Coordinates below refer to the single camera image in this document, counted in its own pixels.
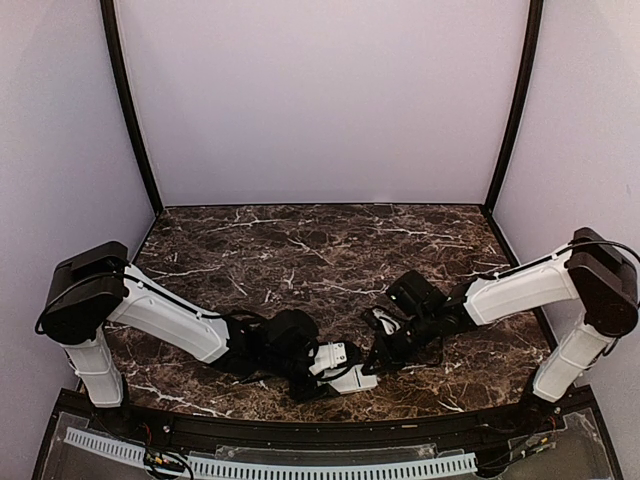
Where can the white remote control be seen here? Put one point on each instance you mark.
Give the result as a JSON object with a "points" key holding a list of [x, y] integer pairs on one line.
{"points": [[354, 381]]}

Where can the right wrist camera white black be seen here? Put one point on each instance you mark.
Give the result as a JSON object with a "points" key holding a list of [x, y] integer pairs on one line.
{"points": [[380, 319]]}

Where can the black front rail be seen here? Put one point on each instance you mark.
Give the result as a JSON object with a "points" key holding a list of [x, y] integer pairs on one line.
{"points": [[477, 429]]}

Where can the clear acrylic plate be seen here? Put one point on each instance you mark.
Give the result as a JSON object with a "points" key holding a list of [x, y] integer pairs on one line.
{"points": [[325, 456]]}

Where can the left black frame post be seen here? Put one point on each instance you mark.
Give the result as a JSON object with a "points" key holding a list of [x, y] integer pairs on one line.
{"points": [[128, 109]]}

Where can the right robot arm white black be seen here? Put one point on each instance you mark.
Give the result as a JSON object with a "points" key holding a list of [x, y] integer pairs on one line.
{"points": [[599, 273]]}

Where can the white slotted cable duct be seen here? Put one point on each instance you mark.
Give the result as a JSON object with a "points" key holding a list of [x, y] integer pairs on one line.
{"points": [[201, 467]]}

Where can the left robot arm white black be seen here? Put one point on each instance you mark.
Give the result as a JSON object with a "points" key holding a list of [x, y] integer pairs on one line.
{"points": [[100, 285]]}

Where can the right black frame post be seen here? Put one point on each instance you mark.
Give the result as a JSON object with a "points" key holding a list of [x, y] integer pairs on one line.
{"points": [[525, 69]]}

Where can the black frame post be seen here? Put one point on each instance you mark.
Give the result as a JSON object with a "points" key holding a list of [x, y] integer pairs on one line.
{"points": [[128, 109], [525, 69]]}

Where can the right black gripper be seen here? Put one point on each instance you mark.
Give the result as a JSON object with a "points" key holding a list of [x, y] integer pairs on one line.
{"points": [[386, 353]]}

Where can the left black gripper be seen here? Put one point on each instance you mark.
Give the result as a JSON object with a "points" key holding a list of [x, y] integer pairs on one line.
{"points": [[310, 392]]}

